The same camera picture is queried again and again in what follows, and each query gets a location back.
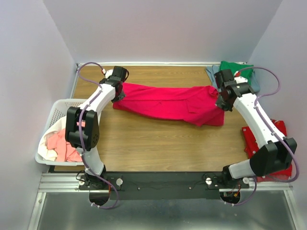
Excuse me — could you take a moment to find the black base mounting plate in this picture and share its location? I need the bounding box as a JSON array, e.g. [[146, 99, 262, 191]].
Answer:
[[76, 172, 249, 203]]

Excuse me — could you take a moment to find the white cream garment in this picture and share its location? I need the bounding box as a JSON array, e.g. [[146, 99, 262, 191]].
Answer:
[[37, 116, 68, 162]]

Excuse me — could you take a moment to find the aluminium frame rail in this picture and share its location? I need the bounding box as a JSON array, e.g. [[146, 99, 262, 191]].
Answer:
[[28, 172, 305, 230]]

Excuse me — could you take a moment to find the magenta t shirt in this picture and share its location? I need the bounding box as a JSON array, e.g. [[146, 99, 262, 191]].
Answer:
[[113, 83, 224, 127]]

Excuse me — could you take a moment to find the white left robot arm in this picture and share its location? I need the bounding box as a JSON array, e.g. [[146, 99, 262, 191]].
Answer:
[[65, 66, 130, 189]]

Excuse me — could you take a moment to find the red patterned folded t shirt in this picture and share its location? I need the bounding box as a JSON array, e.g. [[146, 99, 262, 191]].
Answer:
[[241, 119, 292, 182]]

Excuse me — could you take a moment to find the white laundry basket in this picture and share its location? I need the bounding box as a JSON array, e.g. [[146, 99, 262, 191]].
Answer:
[[35, 98, 86, 167]]

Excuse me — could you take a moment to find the grey blue folded t shirt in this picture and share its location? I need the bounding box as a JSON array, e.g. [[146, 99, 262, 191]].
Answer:
[[205, 65, 260, 92]]

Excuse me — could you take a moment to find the green folded t shirt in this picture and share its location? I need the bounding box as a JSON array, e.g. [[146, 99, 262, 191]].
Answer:
[[219, 61, 253, 85]]

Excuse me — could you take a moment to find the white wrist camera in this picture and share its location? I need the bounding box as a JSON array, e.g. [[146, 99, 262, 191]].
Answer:
[[234, 71, 248, 84], [101, 69, 113, 79]]

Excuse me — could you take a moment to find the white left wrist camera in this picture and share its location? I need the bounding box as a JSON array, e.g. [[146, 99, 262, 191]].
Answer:
[[101, 69, 113, 79]]

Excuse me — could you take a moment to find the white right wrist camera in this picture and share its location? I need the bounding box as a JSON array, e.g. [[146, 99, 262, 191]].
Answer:
[[234, 71, 248, 84]]

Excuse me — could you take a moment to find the peach pink garment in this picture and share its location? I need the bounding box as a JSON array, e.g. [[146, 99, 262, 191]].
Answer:
[[44, 118, 82, 162]]

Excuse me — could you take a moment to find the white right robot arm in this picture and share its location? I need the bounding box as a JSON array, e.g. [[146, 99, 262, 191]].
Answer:
[[215, 69, 300, 188]]

